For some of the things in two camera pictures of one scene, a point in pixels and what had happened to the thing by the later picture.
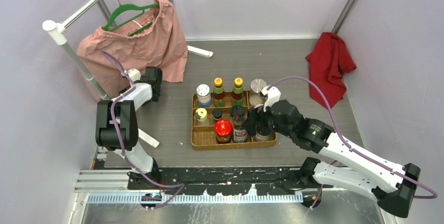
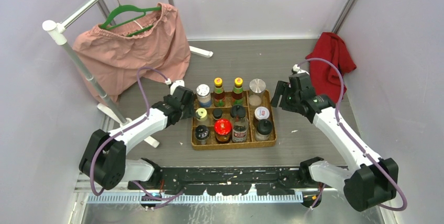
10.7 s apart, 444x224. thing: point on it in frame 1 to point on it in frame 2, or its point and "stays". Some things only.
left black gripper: (141, 79) to (189, 111)
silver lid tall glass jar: (256, 86) stays
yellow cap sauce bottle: (219, 98) stays
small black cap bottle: (217, 114) stays
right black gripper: (256, 114) to (282, 88)
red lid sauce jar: (223, 129) stays
